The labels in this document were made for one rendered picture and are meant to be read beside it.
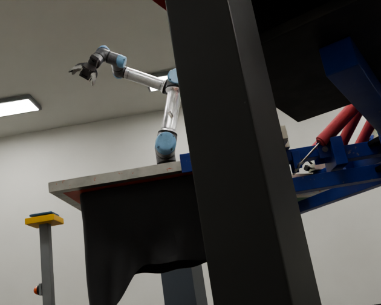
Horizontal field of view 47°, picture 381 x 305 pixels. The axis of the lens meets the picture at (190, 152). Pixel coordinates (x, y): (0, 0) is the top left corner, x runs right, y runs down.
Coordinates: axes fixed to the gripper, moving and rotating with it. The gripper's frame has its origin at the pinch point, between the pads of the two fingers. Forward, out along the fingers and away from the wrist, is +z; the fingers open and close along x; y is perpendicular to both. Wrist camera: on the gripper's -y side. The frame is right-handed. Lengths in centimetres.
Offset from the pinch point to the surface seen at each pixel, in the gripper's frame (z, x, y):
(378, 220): -207, -353, 157
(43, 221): 88, -25, 4
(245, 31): 159, -45, -157
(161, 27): -187, -14, 62
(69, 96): -197, 50, 215
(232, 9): 159, -44, -158
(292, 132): -284, -221, 161
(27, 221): 89, -19, 7
